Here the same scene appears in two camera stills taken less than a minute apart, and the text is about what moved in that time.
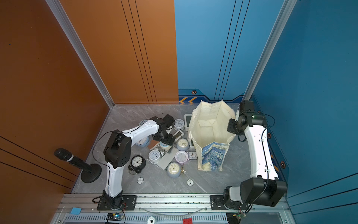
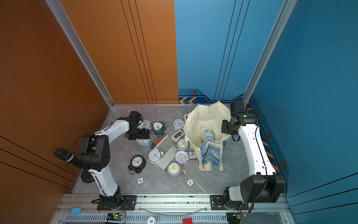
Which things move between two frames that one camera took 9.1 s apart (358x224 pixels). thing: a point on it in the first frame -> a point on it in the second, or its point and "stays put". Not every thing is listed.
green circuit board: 117,216 stays put
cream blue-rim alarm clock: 164,146 -> 208,134
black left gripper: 169,141 -> 143,136
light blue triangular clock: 142,142 stays put
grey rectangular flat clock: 168,157 stays put
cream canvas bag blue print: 208,133 stays put
